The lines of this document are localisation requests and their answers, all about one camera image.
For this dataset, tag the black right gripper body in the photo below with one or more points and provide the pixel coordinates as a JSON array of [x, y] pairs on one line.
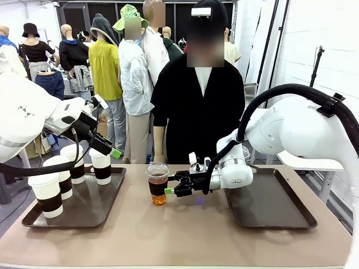
[[193, 183]]

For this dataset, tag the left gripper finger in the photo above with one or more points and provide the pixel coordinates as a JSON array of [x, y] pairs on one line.
[[104, 139], [105, 148]]

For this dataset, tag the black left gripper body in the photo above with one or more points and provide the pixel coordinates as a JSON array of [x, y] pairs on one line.
[[84, 127]]

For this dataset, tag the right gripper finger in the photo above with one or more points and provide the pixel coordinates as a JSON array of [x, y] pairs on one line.
[[174, 190], [175, 176]]

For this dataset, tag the white paper coffee cup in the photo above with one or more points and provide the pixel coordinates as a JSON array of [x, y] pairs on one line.
[[67, 154], [46, 193], [66, 183], [101, 168]]

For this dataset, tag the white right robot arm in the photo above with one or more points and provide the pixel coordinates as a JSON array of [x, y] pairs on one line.
[[294, 131]]

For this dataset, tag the person's right forearm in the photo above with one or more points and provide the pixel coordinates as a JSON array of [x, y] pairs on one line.
[[159, 140]]

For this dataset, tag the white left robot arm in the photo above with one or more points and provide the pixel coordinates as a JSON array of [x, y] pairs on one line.
[[22, 112]]

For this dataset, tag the dark brown plastic tray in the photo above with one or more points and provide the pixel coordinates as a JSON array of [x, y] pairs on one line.
[[263, 201], [84, 204]]

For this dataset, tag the brown cardboard box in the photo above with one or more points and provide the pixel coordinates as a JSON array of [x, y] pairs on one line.
[[102, 129]]

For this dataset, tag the blue jeans mannequin torso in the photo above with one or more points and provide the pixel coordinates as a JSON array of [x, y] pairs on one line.
[[50, 82]]

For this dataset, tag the mannequin in yellow blouse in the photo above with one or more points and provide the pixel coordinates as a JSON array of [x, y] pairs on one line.
[[103, 70]]

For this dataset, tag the person in black cardigan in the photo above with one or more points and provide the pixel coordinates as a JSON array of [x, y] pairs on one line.
[[196, 112]]

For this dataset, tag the figure with green hat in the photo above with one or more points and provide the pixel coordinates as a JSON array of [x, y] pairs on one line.
[[134, 78]]

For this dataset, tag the mannequin in black jacket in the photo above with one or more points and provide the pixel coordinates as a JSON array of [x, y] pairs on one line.
[[70, 54]]

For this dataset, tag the mannequin with black hat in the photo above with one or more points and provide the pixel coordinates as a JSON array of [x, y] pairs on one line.
[[33, 51]]

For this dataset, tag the dark grey stool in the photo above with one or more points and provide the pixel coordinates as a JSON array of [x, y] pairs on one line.
[[11, 190]]

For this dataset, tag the figure in white shirt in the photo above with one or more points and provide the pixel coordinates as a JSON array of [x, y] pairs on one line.
[[155, 53]]

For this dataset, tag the mannequin in blue white top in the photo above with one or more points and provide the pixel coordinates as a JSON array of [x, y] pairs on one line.
[[7, 59]]

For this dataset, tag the grey metal cart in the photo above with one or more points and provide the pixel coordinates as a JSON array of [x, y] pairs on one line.
[[250, 91]]

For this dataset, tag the mannequin in dark green top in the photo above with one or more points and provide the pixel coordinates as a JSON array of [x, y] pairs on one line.
[[171, 46]]

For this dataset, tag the white side table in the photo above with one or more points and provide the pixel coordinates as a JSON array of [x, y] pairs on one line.
[[308, 164]]

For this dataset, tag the mannequin in cream shirt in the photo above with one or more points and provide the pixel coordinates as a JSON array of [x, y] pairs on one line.
[[232, 53]]

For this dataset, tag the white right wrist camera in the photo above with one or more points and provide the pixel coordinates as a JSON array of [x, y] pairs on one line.
[[199, 164]]

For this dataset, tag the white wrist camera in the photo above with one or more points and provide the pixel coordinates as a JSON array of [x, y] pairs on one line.
[[199, 164], [99, 101]]

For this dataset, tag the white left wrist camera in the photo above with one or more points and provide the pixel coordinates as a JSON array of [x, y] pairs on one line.
[[99, 101]]

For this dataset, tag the white head-mounted camera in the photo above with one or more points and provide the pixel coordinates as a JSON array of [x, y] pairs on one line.
[[201, 12]]

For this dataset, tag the black camera tripod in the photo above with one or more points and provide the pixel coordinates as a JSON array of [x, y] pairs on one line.
[[317, 67]]

